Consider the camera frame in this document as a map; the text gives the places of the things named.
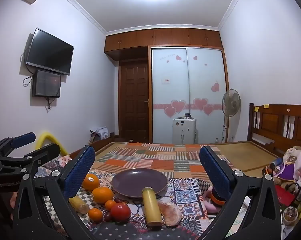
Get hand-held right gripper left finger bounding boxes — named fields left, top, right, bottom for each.
left=12, top=145, right=101, bottom=240

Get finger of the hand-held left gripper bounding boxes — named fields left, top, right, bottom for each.
left=0, top=143, right=61, bottom=173
left=0, top=132, right=36, bottom=161

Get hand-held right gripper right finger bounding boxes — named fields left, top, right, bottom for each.
left=199, top=145, right=283, bottom=240

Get large orange with sticker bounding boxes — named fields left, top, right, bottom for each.
left=92, top=186, right=114, bottom=204
left=82, top=173, right=100, bottom=191

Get purple round plate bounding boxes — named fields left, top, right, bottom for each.
left=111, top=168, right=168, bottom=198

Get conch seashell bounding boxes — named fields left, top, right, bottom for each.
left=158, top=201, right=182, bottom=227

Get yellow chair back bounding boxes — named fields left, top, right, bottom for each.
left=35, top=131, right=68, bottom=156

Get green white checkered cloth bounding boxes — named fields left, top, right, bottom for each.
left=42, top=185, right=121, bottom=230

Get bamboo bed mat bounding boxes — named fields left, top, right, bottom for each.
left=211, top=141, right=278, bottom=178

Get pile of bags and cloth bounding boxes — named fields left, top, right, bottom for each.
left=89, top=127, right=109, bottom=143

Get white appliance box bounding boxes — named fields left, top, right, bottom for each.
left=172, top=117, right=197, bottom=145

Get red tomato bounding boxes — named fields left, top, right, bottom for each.
left=110, top=202, right=131, bottom=222

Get striped patchwork blanket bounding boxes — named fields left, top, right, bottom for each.
left=94, top=142, right=231, bottom=179

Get standing fan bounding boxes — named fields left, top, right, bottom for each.
left=221, top=89, right=241, bottom=143

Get red box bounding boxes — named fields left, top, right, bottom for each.
left=276, top=186, right=296, bottom=205

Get beige plush toy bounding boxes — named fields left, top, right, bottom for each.
left=282, top=145, right=301, bottom=178

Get sliding wardrobe with heart stickers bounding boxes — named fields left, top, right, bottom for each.
left=150, top=46, right=228, bottom=145

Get glass bowl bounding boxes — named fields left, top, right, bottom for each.
left=282, top=206, right=299, bottom=227

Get brown wooden door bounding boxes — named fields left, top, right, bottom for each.
left=118, top=57, right=151, bottom=143

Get wooden overhead cabinets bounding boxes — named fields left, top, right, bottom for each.
left=104, top=27, right=223, bottom=60

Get black cable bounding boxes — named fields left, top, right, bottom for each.
left=22, top=52, right=34, bottom=87

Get small black wall monitor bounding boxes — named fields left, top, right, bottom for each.
left=32, top=69, right=61, bottom=98

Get black wall television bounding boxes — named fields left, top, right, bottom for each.
left=25, top=27, right=74, bottom=76

